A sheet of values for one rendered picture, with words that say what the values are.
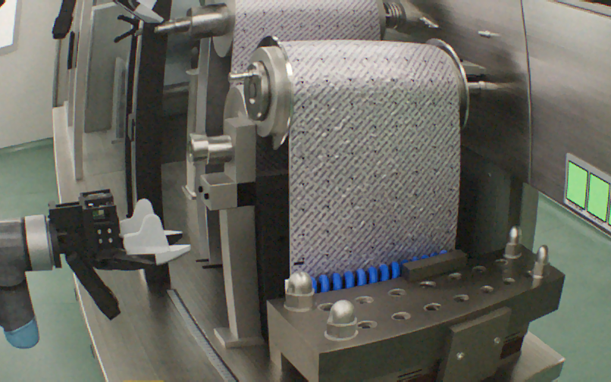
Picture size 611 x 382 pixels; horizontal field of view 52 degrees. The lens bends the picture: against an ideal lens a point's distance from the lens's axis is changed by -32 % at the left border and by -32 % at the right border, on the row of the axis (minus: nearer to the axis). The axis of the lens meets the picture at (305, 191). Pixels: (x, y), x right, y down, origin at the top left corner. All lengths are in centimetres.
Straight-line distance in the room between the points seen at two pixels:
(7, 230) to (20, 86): 561
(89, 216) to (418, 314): 41
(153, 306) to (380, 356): 48
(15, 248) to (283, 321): 38
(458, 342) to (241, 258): 34
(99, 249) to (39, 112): 564
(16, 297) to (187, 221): 80
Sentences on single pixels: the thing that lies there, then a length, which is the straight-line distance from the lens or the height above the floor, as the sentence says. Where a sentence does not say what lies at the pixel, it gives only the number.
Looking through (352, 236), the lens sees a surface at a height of 108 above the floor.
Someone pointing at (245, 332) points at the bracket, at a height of 92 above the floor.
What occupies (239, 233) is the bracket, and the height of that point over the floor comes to 107.
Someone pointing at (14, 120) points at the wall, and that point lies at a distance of 658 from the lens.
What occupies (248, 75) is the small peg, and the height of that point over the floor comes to 127.
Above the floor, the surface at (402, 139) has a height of 119.
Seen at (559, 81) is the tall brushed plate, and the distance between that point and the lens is 98.
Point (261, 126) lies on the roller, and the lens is 103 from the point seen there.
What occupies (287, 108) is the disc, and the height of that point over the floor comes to 124.
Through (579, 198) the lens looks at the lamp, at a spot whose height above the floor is 117.
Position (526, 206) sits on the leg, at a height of 102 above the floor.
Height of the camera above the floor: 144
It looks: 17 degrees down
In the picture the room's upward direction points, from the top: straight up
